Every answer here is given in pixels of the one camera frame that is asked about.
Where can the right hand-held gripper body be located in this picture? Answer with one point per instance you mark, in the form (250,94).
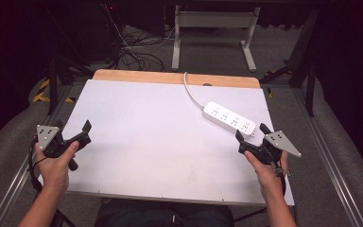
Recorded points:
(282,143)

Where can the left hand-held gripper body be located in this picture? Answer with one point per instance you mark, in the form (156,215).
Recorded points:
(48,136)

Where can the person's left hand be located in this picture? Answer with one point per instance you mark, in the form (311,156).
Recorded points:
(55,171)

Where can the person's right hand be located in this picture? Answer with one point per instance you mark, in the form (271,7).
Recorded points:
(269,179)

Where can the white power strip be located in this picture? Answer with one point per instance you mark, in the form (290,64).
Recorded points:
(230,119)

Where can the yellow black floor tape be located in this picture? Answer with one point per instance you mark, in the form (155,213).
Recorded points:
(42,93)

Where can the black metal stand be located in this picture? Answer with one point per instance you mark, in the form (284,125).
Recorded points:
(53,85)
(308,72)

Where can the white table board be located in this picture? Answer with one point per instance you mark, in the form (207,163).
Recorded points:
(148,138)

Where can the person's dark pants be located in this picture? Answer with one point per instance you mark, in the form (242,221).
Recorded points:
(164,216)

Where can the aluminium floor rail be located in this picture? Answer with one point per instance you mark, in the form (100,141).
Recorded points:
(15,186)
(327,157)

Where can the white metal stand frame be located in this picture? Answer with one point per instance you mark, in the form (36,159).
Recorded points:
(214,19)

